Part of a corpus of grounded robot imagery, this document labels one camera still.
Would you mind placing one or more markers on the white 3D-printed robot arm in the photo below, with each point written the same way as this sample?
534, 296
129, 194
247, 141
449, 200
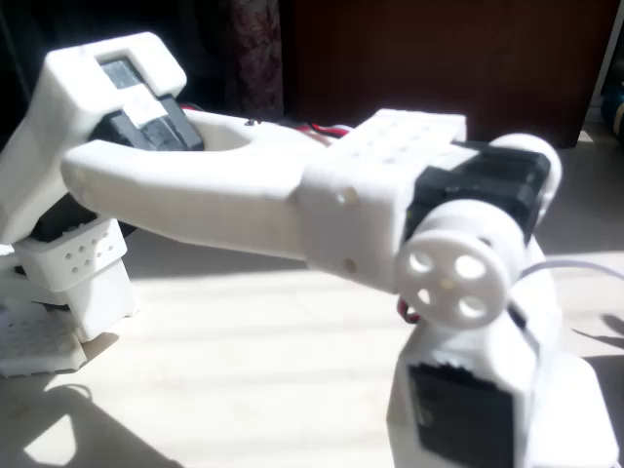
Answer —
219, 195

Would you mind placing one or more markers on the teal round object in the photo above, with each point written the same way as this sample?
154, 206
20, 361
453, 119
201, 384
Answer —
613, 107

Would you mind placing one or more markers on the dark brown wooden cabinet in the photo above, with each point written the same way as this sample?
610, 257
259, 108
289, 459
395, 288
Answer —
439, 53

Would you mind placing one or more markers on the floral patterned curtain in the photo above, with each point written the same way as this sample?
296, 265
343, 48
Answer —
256, 53

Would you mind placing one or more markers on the white door frame post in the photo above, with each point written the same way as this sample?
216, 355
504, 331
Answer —
602, 53

